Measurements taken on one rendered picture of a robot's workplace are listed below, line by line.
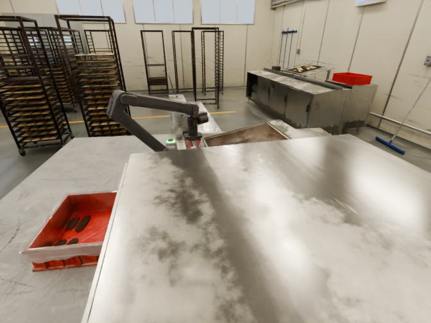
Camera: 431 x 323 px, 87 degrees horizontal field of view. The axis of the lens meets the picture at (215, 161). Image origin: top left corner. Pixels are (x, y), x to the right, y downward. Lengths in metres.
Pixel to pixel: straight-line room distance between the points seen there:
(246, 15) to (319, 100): 5.44
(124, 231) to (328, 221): 0.25
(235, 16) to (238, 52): 1.07
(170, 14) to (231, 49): 2.17
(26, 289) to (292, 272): 0.88
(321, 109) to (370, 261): 3.71
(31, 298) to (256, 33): 8.61
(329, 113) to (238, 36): 5.32
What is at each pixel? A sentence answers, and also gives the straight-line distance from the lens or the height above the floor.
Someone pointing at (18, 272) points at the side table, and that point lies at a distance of 1.08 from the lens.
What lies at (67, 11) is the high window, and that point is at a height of 2.26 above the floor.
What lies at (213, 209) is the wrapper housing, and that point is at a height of 1.30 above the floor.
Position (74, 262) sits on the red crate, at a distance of 0.97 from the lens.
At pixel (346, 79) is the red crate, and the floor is 0.94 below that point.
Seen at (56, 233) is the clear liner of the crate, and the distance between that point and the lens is 1.11.
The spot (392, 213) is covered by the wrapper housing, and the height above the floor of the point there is 1.30.
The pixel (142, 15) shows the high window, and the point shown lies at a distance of 8.28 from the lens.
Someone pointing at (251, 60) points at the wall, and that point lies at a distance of 8.84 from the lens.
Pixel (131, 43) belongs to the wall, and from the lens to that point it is 8.29.
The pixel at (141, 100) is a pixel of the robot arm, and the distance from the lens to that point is 1.12.
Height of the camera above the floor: 1.51
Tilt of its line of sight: 28 degrees down
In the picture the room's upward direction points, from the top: straight up
